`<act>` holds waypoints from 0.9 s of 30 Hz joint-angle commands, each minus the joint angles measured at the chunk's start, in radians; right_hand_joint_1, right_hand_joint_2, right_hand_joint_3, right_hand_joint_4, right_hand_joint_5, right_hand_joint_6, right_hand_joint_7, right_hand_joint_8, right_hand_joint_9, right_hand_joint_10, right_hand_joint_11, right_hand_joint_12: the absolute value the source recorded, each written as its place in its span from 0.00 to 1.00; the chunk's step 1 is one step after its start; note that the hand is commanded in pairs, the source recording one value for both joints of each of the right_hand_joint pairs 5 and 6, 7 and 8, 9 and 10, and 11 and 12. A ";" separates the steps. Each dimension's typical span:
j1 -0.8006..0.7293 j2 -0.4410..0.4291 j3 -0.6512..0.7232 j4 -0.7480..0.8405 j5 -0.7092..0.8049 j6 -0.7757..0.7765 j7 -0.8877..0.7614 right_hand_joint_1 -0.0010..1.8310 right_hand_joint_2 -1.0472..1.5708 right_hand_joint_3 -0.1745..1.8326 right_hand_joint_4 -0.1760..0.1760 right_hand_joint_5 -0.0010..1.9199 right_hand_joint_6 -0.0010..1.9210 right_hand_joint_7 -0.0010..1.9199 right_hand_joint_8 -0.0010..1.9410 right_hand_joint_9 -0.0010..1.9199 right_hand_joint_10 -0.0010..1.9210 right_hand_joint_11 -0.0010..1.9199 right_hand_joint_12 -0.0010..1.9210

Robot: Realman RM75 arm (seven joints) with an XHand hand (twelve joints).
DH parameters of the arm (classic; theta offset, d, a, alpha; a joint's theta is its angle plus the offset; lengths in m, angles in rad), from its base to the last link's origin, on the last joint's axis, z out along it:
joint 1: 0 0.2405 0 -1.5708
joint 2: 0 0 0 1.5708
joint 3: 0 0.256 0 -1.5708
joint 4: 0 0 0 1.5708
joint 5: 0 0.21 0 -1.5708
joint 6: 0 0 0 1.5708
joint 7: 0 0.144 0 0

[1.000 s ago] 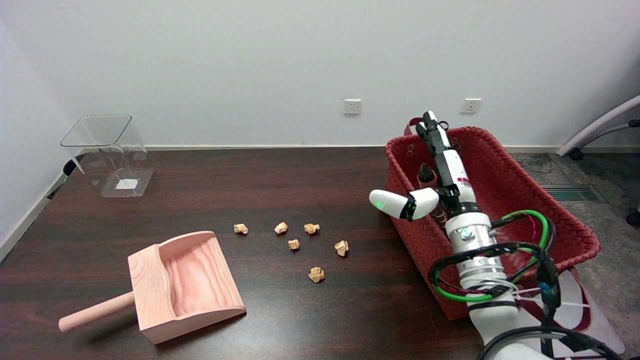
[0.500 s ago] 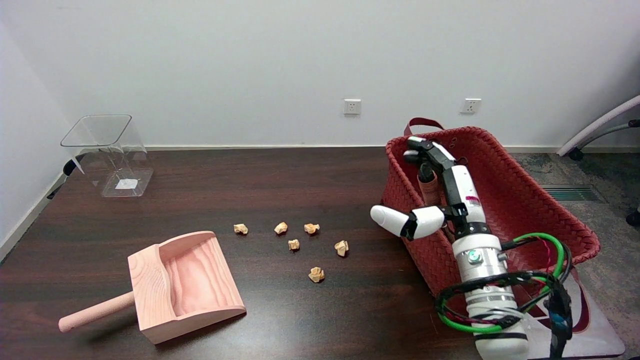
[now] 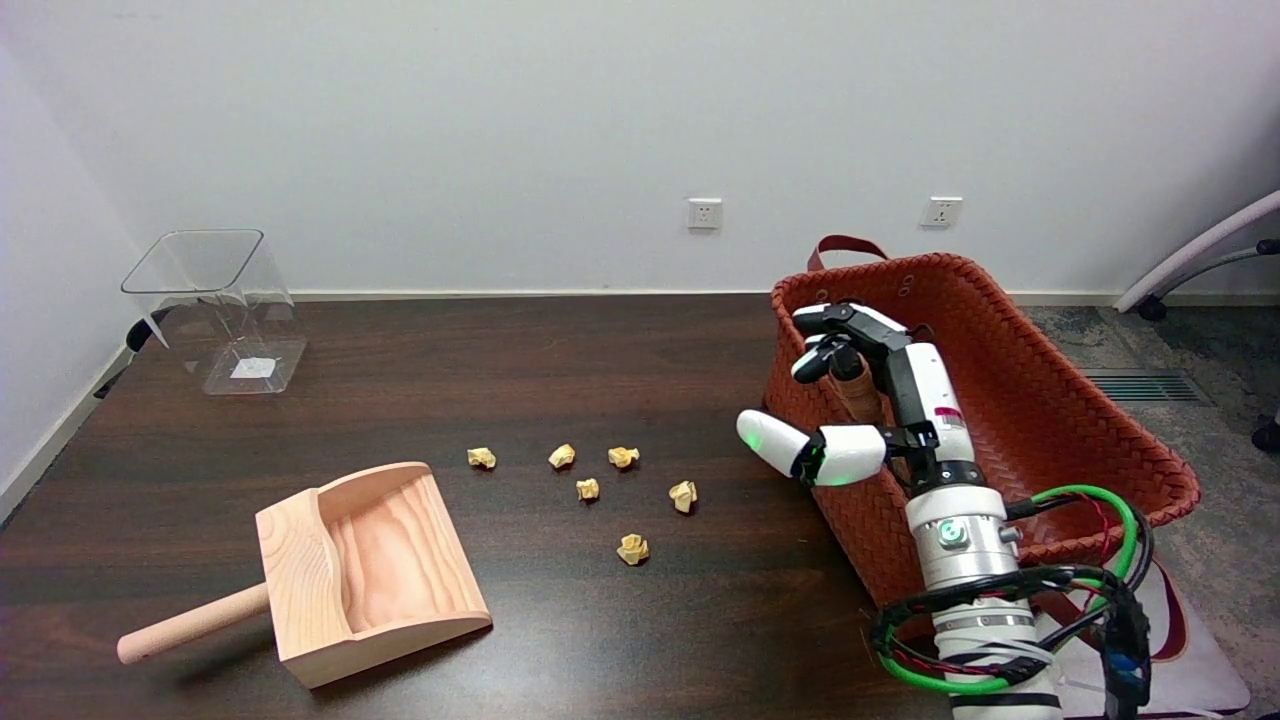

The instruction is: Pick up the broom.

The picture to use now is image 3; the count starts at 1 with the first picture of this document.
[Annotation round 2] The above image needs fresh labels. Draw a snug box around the grey office chair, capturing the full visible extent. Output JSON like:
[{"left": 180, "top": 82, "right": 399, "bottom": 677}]
[{"left": 1113, "top": 190, "right": 1280, "bottom": 321}]

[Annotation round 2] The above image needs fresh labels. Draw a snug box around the pink wooden dustpan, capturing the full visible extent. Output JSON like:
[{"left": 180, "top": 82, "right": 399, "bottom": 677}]
[{"left": 115, "top": 461, "right": 494, "bottom": 691}]

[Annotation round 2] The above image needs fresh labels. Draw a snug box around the red woven basket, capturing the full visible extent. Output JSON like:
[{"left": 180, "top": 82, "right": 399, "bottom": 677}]
[{"left": 763, "top": 235, "right": 1202, "bottom": 661}]

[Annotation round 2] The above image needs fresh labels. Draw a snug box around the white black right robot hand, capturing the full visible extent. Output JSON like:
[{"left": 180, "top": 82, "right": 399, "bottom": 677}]
[{"left": 737, "top": 300, "right": 986, "bottom": 493}]

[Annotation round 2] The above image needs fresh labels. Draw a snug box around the black cord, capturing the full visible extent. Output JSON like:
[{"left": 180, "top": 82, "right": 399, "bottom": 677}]
[{"left": 95, "top": 318, "right": 171, "bottom": 401}]

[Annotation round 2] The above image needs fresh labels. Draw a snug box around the green black cable bundle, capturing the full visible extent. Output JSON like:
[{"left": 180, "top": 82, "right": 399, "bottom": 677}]
[{"left": 868, "top": 485, "right": 1156, "bottom": 720}]

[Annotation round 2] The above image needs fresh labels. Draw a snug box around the wooden broom with black tip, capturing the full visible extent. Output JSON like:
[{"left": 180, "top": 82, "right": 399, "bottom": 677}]
[{"left": 828, "top": 345, "right": 887, "bottom": 427}]

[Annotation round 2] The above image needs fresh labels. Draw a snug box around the floor vent grille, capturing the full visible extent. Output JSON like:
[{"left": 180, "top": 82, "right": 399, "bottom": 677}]
[{"left": 1085, "top": 370, "right": 1206, "bottom": 404}]

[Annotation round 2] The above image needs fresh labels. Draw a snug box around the clear plastic bin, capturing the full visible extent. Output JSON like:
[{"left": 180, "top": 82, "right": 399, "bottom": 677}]
[{"left": 120, "top": 229, "right": 308, "bottom": 397}]

